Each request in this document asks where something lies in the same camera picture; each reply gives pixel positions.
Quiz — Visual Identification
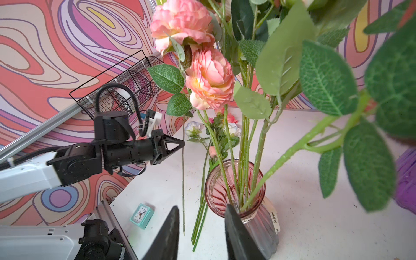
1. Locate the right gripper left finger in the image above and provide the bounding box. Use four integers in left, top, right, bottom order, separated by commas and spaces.
143, 206, 180, 260

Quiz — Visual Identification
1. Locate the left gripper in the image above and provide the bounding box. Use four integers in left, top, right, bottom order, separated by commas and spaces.
136, 130, 185, 165

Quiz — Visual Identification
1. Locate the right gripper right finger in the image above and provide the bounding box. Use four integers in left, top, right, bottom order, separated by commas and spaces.
224, 204, 265, 260

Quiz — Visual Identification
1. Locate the pink glass vase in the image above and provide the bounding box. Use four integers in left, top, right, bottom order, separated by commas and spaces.
205, 159, 279, 260

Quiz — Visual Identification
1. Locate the light pink rose stem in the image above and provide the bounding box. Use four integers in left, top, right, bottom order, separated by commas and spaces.
227, 0, 293, 202

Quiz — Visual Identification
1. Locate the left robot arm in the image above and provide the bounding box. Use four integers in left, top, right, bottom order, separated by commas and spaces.
1, 83, 185, 260

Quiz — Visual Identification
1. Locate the cream ribbon on vase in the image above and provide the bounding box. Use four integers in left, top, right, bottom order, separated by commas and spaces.
242, 197, 281, 235

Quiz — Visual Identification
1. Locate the pile of artificial flowers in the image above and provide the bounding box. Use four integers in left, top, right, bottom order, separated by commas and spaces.
183, 109, 241, 251

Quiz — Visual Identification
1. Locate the blue purple glass vase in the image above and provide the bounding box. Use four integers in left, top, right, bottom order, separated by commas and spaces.
394, 148, 416, 214

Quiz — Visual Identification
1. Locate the small teal alarm clock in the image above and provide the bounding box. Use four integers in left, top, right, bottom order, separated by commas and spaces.
130, 204, 154, 230

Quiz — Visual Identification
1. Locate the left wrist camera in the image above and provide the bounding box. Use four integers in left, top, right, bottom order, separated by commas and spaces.
141, 109, 162, 137

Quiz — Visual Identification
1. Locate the black wire basket left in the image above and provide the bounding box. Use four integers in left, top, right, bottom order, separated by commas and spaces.
69, 49, 165, 120

